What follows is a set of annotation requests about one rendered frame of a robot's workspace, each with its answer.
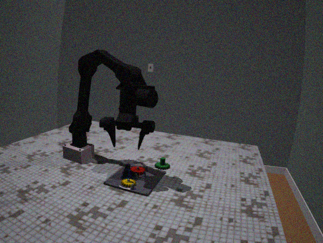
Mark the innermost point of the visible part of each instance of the green gear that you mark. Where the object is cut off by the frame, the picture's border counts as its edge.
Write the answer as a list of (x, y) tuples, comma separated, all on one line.
[(162, 165)]

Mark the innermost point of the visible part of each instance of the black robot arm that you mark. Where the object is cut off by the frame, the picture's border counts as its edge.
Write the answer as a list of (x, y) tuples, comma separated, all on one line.
[(133, 90)]

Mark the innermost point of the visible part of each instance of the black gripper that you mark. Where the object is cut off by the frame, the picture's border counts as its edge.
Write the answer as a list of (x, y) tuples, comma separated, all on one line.
[(108, 123)]

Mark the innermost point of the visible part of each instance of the yellow gear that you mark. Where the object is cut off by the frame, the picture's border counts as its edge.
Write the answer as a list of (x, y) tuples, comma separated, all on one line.
[(126, 183)]

